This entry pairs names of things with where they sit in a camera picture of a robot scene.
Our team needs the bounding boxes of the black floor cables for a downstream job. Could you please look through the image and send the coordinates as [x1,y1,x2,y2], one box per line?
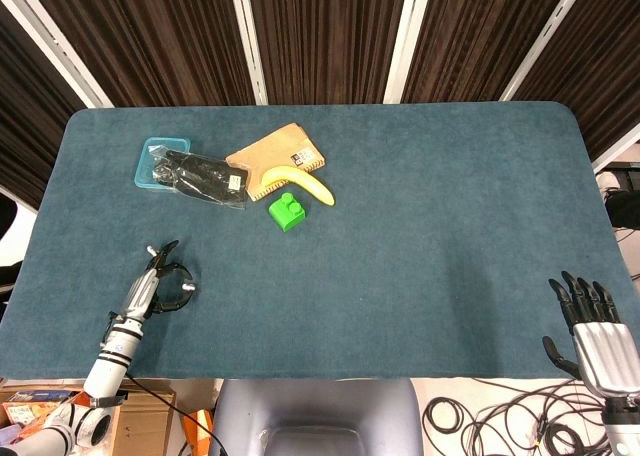
[422,378,616,456]

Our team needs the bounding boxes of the brown cardboard box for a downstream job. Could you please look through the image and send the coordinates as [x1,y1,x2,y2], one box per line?
[0,378,176,456]

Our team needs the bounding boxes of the green toy building brick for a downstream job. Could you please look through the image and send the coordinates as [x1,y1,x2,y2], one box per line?
[267,191,307,233]

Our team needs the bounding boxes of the clear container with blue lid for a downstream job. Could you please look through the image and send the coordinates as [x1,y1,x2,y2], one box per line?
[133,136,192,191]

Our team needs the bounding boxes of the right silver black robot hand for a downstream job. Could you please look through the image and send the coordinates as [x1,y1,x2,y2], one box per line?
[542,270,640,398]

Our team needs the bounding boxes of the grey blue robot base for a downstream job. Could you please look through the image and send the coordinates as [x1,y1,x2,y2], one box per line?
[212,378,424,456]

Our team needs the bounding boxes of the yellow banana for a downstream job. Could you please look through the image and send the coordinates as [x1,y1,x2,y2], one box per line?
[260,165,335,207]

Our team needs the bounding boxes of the brown fabric screen panel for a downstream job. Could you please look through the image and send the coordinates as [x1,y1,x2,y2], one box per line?
[402,0,579,103]
[22,0,256,108]
[244,0,411,105]
[514,0,640,157]
[0,0,86,210]

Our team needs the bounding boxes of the teal velvet tablecloth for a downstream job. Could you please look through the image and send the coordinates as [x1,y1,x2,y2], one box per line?
[0,100,640,381]

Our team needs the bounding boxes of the black equipment beside table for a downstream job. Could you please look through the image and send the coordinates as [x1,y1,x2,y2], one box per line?
[594,160,640,230]

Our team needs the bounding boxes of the white screen frame post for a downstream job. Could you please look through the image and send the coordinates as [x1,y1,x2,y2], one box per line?
[382,0,434,105]
[499,0,594,102]
[227,0,269,106]
[0,0,114,110]

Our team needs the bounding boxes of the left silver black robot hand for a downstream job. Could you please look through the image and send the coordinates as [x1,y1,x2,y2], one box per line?
[119,239,199,322]

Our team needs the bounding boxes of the kraft spiral notebook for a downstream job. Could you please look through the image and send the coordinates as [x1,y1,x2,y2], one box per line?
[225,122,327,203]

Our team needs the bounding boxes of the black item in plastic bag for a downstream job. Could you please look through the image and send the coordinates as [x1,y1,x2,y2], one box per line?
[149,145,250,212]

